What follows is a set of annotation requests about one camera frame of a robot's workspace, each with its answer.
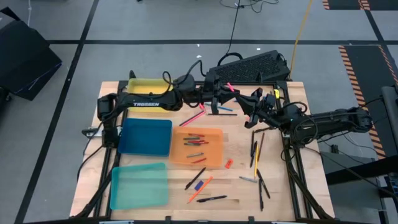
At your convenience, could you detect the yellow cable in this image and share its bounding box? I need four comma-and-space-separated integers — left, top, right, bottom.
287, 0, 314, 80

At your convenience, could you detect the brown pencil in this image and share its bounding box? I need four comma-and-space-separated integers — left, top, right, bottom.
256, 132, 266, 162

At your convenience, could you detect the grey post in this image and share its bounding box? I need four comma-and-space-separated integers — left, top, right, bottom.
381, 85, 398, 156

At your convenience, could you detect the black pen white logo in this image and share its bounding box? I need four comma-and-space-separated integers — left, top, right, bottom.
196, 195, 228, 203

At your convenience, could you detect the black floor cable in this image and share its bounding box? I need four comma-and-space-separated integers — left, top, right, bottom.
216, 0, 280, 67

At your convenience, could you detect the black stand beam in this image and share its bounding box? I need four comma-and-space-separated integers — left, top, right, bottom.
320, 152, 398, 187

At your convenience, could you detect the yellow pencil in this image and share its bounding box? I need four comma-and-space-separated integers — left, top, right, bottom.
253, 143, 260, 180

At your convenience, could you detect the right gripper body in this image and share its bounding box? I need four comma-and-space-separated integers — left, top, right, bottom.
244, 88, 282, 129

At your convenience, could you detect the teal plastic bin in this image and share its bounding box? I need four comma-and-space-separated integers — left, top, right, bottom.
109, 162, 169, 211

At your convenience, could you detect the blue plastic bin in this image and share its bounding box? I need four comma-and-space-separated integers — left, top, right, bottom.
117, 118, 173, 157

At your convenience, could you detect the hazard-striped floor mat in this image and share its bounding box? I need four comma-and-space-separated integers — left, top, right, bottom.
322, 0, 398, 11
338, 45, 398, 159

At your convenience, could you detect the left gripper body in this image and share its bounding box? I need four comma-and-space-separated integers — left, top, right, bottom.
203, 72, 224, 115

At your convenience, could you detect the yellow plastic bin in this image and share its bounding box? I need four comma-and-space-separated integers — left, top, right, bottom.
126, 78, 175, 113

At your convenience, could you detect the black case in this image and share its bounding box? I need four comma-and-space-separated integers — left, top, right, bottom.
0, 6, 63, 101

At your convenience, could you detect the orange pencil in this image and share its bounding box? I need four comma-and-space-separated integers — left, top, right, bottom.
187, 175, 214, 205

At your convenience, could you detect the orange plastic bin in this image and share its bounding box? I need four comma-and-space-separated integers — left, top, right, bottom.
169, 126, 224, 167

